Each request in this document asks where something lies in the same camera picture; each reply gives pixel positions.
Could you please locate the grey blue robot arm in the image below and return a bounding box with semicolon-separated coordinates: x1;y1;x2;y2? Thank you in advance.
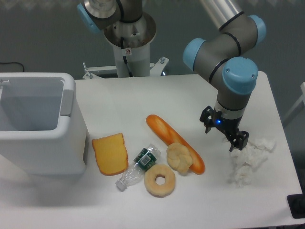
77;0;266;150

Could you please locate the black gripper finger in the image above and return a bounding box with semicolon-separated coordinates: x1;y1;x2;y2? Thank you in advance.
225;130;249;152
199;106;214;133

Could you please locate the twisted knot bread roll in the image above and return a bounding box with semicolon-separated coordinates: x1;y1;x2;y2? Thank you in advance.
166;143;193;175

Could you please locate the white plastic bin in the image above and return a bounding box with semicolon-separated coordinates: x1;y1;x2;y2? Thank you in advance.
0;73;89;175

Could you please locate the white frame at right edge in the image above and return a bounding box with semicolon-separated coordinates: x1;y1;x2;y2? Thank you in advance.
282;82;305;127

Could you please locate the round ring bread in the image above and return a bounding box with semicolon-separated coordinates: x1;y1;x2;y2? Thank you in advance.
144;164;176;198

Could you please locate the long orange baguette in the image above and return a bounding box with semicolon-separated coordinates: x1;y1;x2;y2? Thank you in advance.
146;114;205;175

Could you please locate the crushed clear plastic bottle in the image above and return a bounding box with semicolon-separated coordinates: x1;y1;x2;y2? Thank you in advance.
115;144;161;192

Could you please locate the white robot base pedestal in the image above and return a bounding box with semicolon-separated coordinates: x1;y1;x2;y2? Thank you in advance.
83;12;169;79

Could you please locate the crumpled white tissue paper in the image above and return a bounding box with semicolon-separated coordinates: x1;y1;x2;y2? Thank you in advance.
226;138;277;188

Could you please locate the yellow toast slice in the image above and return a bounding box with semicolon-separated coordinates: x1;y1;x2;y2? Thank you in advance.
91;133;128;176

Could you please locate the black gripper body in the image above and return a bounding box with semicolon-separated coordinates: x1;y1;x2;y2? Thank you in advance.
209;105;244;138

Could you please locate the black object at right edge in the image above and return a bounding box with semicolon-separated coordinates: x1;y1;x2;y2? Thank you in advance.
287;194;305;219

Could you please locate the black cable on floor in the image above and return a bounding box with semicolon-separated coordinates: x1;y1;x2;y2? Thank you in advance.
0;62;25;73

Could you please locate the black cable on pedestal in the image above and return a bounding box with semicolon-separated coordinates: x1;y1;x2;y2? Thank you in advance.
120;37;134;77

